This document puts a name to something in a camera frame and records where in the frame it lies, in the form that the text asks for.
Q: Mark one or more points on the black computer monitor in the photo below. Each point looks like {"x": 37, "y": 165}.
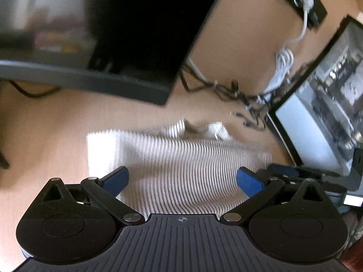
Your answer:
{"x": 136, "y": 34}

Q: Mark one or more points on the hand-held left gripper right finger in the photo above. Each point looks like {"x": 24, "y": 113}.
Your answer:
{"x": 249, "y": 182}

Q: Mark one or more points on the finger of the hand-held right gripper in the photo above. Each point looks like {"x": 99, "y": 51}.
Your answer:
{"x": 286, "y": 170}

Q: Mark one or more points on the black power strip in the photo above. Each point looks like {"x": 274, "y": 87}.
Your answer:
{"x": 320, "y": 11}

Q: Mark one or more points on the striped white shirt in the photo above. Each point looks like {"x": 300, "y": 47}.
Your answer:
{"x": 181, "y": 170}

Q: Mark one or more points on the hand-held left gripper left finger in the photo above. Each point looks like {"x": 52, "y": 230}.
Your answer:
{"x": 117, "y": 179}

